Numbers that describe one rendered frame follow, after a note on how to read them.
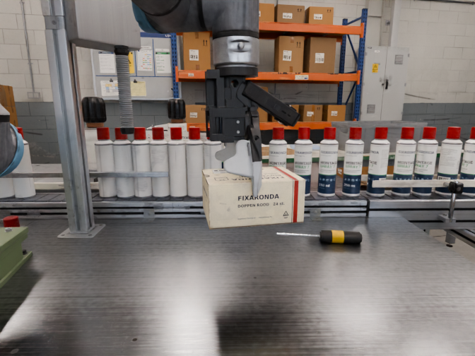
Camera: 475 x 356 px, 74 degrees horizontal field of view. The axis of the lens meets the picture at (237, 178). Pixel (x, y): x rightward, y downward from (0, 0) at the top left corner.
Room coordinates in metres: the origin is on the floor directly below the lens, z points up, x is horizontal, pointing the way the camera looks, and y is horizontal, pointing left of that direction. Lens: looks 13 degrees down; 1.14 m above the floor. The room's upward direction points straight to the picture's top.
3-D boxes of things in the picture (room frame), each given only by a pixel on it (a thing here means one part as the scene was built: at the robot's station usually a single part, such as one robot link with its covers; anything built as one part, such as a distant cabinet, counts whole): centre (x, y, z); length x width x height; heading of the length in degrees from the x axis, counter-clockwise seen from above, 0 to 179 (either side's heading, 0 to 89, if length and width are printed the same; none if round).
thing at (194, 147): (0.92, 0.12, 0.98); 0.05 x 0.05 x 0.20
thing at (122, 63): (0.81, 0.28, 1.18); 0.04 x 0.04 x 0.21
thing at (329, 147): (0.92, -0.27, 0.98); 0.05 x 0.05 x 0.20
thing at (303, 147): (0.92, -0.19, 0.98); 0.05 x 0.05 x 0.20
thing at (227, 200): (0.55, -0.02, 0.99); 0.16 x 0.12 x 0.07; 101
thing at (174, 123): (1.51, 0.28, 1.04); 0.09 x 0.09 x 0.29
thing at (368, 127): (2.57, -1.12, 0.91); 0.60 x 0.40 x 0.22; 104
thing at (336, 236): (0.70, -0.19, 0.84); 0.20 x 0.03 x 0.03; 83
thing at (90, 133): (1.19, 0.53, 1.03); 0.09 x 0.09 x 0.30
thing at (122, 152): (0.91, 0.33, 0.98); 0.05 x 0.05 x 0.20
